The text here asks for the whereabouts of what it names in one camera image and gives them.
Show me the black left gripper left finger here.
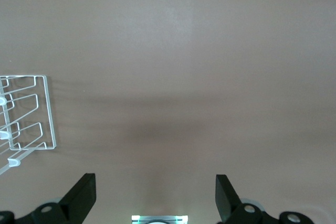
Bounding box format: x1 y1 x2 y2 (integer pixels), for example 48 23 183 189
15 173 97 224

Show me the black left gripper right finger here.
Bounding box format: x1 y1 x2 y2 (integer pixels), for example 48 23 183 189
215 174 279 224

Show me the brown table cover sheet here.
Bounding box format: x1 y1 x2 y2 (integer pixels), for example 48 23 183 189
0 0 336 224

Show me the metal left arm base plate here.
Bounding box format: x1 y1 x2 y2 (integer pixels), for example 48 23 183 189
131 215 188 224

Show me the white wire cup rack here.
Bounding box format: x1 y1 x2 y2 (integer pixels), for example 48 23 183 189
0 75 57 175

